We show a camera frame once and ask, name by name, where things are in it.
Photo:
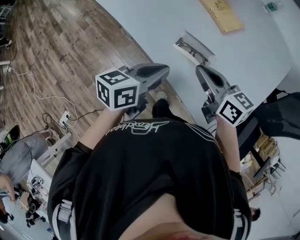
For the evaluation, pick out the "stack of wooden boards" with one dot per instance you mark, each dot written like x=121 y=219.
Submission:
x=266 y=144

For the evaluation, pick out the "black-framed eyeglasses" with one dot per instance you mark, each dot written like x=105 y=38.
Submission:
x=193 y=52

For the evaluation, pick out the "small green-label bottle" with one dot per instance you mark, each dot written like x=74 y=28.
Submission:
x=271 y=6

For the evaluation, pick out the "small white side table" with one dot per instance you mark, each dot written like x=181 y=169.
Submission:
x=39 y=171

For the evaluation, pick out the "person's light shoe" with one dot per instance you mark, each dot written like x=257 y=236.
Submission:
x=162 y=95

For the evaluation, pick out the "spare gripper device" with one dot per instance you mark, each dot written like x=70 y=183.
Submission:
x=38 y=181

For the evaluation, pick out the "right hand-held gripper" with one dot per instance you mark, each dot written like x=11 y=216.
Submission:
x=234 y=110

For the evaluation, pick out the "person's chin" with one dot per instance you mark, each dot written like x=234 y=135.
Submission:
x=168 y=215

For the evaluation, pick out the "black mesh office chair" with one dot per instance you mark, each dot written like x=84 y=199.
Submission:
x=276 y=117

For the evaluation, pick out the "white glasses case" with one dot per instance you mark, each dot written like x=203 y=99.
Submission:
x=201 y=44

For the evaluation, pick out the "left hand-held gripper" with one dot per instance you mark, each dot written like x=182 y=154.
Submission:
x=117 y=93

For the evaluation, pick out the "black green headset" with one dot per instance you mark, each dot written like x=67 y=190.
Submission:
x=11 y=136

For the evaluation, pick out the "person's right forearm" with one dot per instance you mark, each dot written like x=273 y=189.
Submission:
x=227 y=145

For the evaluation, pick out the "person's black trouser leg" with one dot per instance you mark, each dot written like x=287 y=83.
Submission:
x=162 y=110

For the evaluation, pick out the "person's left forearm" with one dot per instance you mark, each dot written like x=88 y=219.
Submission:
x=100 y=131

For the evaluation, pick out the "white floor power strip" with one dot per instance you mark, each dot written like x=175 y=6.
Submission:
x=65 y=118

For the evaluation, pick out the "person's black printed shirt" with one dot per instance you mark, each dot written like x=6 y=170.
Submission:
x=145 y=168

